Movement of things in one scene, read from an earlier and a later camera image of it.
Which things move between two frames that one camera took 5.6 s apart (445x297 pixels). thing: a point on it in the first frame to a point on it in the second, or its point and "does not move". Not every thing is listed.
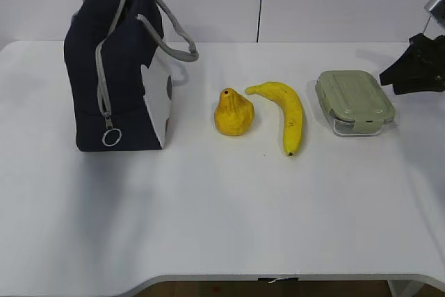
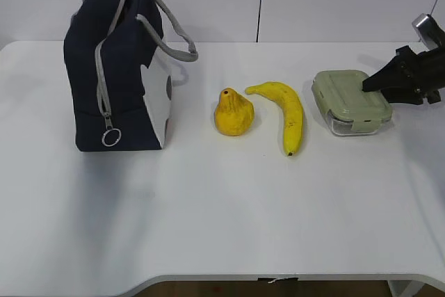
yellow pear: [234, 114] does not move
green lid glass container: [354, 102] does not move
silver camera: [436, 6] to [430, 30]
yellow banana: [292, 109] does not move
